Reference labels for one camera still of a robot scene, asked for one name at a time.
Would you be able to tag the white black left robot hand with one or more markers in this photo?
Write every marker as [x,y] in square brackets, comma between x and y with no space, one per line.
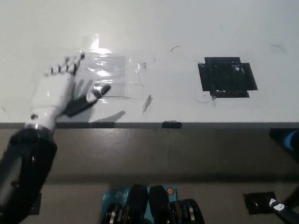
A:
[50,98]

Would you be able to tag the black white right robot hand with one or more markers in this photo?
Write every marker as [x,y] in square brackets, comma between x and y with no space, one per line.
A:
[289,214]

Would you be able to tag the clear glossy tape patch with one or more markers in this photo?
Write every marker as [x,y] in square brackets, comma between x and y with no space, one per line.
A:
[114,66]

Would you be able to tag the black chair with blue part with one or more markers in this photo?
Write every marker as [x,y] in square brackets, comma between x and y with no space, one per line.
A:
[282,140]

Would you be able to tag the teal router box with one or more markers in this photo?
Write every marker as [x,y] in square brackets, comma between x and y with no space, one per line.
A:
[119,192]

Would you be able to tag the short black edge tape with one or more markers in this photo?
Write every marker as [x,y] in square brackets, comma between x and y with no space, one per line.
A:
[171,124]

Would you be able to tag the black tape square patch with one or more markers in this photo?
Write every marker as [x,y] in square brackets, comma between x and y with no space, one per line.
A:
[226,76]

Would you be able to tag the black floor outlet frame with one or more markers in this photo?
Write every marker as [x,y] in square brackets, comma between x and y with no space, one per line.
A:
[256,203]

